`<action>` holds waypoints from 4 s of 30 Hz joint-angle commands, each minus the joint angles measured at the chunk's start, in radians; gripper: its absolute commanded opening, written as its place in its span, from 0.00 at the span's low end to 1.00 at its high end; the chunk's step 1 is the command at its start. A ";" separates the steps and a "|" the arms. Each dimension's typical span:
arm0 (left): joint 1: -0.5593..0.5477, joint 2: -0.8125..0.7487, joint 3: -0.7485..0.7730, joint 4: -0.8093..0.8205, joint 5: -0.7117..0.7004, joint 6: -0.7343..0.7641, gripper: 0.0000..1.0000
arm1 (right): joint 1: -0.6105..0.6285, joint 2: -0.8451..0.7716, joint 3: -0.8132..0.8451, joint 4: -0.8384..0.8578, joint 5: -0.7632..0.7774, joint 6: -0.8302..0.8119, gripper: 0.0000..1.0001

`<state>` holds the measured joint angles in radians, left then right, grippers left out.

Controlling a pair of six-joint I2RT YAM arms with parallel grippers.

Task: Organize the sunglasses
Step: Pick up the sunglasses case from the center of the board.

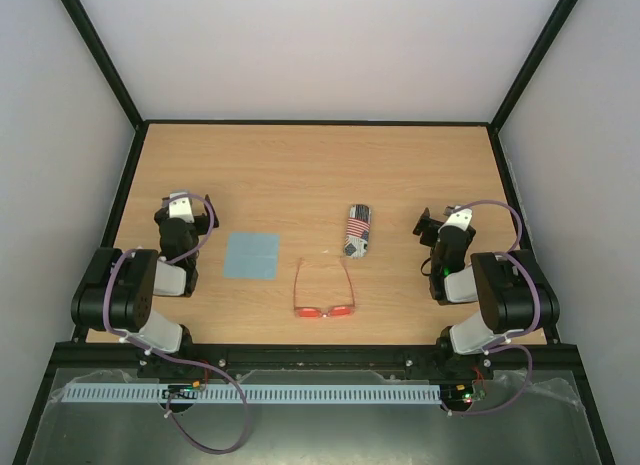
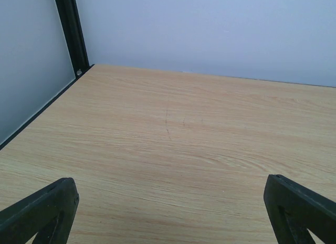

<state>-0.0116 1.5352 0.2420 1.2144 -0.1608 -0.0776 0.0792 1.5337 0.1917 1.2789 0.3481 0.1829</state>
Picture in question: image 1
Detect blue cleaning cloth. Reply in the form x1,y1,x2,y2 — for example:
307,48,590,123
224,232,280,280

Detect american flag glasses case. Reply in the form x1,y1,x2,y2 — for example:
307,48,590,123
343,204,372,259

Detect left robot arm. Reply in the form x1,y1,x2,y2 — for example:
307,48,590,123
70,191,219,374

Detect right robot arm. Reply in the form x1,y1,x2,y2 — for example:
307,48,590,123
413,207,560,377

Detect red sunglasses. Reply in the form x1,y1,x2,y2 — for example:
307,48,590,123
292,257,356,318

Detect right electronics board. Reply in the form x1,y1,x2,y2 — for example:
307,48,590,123
441,379,488,406

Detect electronics board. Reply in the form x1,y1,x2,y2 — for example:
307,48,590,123
441,379,488,406
160,380,208,400

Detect left electronics board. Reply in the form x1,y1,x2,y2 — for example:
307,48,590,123
160,380,208,400

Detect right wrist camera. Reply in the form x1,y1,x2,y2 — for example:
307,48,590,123
443,206,473,231

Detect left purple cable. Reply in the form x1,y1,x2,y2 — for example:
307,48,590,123
102,193,249,455

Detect purple cable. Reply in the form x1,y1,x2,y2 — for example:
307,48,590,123
102,193,249,455
446,200,544,417

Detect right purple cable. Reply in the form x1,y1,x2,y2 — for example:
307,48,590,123
446,200,544,417

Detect black front mounting rail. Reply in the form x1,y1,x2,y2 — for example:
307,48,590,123
49,342,584,381

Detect light blue slotted cable duct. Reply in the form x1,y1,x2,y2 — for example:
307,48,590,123
61,383,441,405

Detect black aluminium frame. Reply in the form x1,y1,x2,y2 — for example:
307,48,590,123
0,0,640,465

